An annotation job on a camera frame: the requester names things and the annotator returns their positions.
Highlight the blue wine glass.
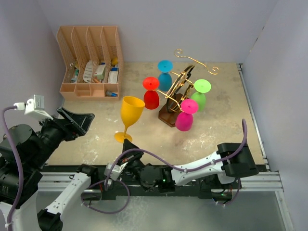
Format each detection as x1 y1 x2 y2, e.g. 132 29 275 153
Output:
157 60 173 91

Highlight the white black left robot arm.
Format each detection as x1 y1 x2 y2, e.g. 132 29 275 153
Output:
0 107 99 231

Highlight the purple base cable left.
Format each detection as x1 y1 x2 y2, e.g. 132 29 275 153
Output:
80 178 131 214

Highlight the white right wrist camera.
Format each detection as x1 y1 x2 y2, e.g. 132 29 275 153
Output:
104 163 127 180

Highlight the white blue box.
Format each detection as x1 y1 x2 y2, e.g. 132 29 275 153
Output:
107 67 119 84

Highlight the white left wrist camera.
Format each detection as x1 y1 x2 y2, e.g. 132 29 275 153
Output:
13 94 53 121

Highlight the white ribbed bottle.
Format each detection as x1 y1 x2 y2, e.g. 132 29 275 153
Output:
82 60 93 83

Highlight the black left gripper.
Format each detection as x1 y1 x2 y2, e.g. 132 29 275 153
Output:
30 105 94 167

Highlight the blue grey battery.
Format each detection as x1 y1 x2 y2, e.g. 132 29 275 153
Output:
106 90 118 97

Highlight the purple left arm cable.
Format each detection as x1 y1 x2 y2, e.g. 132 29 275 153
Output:
1 105 25 228

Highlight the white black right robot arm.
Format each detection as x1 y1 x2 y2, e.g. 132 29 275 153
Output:
118 139 259 193

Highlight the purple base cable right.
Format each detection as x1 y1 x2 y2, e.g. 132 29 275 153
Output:
213 178 243 207

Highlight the red wine glass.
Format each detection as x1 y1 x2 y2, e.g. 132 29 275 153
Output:
142 77 159 110

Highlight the yellow object in organizer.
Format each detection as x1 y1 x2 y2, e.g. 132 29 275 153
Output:
111 57 118 66

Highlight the white red box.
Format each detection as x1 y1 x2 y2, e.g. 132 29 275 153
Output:
94 64 105 80

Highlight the pink plastic file organizer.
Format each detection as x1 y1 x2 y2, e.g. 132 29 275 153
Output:
56 26 124 102

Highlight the yellow wine glass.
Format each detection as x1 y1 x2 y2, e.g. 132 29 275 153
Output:
114 96 145 143

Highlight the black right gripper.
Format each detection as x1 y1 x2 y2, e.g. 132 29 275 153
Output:
117 138 145 182

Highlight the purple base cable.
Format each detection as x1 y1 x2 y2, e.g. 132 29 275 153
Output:
80 178 131 214
213 178 243 207

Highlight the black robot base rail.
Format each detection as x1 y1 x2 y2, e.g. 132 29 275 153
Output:
38 165 241 201

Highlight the magenta wine glass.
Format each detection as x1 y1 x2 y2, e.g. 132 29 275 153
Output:
175 99 199 131

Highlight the green wine glass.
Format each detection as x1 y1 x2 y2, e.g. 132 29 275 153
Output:
191 79 212 112

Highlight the gold wire wine glass rack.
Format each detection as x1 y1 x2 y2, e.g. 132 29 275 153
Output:
158 49 219 128

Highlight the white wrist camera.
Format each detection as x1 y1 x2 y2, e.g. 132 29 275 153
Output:
104 163 127 180
13 94 53 121

